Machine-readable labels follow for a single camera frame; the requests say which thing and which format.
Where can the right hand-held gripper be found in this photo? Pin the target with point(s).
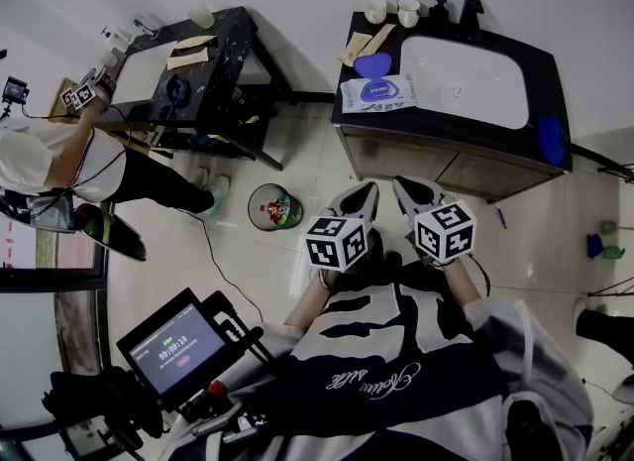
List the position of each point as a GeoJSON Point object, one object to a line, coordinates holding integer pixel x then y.
{"type": "Point", "coordinates": [446, 231]}

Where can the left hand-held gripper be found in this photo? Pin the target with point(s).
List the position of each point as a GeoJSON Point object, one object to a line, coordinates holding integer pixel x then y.
{"type": "Point", "coordinates": [329, 246]}

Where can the white wet wipe pack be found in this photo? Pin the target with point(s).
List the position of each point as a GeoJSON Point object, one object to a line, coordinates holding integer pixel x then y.
{"type": "Point", "coordinates": [354, 99]}

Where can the blue round lid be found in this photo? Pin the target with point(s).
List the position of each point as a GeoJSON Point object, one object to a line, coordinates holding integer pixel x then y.
{"type": "Point", "coordinates": [371, 65]}

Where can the person's left forearm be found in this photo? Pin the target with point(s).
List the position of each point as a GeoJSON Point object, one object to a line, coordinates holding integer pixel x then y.
{"type": "Point", "coordinates": [309, 305]}

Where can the person's right forearm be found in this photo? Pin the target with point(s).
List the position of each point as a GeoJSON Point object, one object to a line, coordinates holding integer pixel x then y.
{"type": "Point", "coordinates": [463, 285]}

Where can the black top wooden sink cabinet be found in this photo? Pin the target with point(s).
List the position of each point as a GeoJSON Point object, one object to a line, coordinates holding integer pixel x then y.
{"type": "Point", "coordinates": [421, 161]}

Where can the red drink bottle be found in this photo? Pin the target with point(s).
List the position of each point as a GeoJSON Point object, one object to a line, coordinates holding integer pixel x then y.
{"type": "Point", "coordinates": [273, 210]}

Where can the blue pen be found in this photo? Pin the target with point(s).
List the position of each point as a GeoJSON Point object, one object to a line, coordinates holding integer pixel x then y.
{"type": "Point", "coordinates": [502, 217]}

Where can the white sink basin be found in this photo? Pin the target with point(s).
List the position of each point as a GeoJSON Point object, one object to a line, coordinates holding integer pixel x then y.
{"type": "Point", "coordinates": [465, 82]}

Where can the beige paper packet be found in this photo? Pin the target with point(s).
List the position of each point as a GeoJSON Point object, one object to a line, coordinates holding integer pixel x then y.
{"type": "Point", "coordinates": [352, 48]}
{"type": "Point", "coordinates": [190, 43]}
{"type": "Point", "coordinates": [377, 38]}
{"type": "Point", "coordinates": [188, 58]}

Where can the blue plastic item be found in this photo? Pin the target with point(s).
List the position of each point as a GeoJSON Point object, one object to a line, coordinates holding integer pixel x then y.
{"type": "Point", "coordinates": [593, 246]}

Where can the white enamel mug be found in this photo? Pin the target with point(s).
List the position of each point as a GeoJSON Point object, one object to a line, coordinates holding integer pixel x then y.
{"type": "Point", "coordinates": [408, 13]}

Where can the black soap dispenser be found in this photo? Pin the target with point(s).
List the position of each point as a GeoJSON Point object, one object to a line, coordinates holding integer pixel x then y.
{"type": "Point", "coordinates": [439, 10]}

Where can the black faucet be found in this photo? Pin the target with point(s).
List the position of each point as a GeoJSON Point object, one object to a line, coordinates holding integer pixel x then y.
{"type": "Point", "coordinates": [470, 15]}

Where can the white cup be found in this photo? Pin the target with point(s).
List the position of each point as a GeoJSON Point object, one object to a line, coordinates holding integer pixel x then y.
{"type": "Point", "coordinates": [375, 10]}

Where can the black marble table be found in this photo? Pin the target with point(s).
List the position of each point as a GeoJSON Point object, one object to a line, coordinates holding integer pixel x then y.
{"type": "Point", "coordinates": [223, 67]}

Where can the grey green scoop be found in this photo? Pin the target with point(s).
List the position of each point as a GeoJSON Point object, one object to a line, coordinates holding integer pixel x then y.
{"type": "Point", "coordinates": [608, 226]}

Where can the person's navy white shirt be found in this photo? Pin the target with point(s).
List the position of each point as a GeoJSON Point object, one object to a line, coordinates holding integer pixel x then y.
{"type": "Point", "coordinates": [396, 399]}

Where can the green plastic item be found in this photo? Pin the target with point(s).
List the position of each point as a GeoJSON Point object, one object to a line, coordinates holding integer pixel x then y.
{"type": "Point", "coordinates": [613, 252]}

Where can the dark blue cloth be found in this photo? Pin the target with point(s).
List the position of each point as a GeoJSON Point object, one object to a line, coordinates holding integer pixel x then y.
{"type": "Point", "coordinates": [174, 97]}

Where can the black metal rack legs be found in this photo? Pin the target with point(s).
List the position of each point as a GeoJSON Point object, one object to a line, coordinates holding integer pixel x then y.
{"type": "Point", "coordinates": [611, 291]}

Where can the black screen monitor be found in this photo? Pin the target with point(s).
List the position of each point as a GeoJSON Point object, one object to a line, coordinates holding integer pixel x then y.
{"type": "Point", "coordinates": [178, 350]}

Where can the red round button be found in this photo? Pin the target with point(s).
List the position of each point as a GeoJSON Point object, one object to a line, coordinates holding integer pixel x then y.
{"type": "Point", "coordinates": [216, 388]}

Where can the black office chair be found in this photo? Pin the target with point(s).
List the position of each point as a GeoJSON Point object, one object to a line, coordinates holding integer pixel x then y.
{"type": "Point", "coordinates": [119, 241]}

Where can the translucent plastic cup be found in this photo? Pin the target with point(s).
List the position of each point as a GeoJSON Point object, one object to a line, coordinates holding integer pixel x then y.
{"type": "Point", "coordinates": [200, 15]}

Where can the black window frame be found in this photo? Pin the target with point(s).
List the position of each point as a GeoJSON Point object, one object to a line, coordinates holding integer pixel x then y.
{"type": "Point", "coordinates": [49, 278]}

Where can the small black camera monitor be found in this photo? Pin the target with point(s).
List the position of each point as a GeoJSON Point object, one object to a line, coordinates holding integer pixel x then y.
{"type": "Point", "coordinates": [14, 89]}

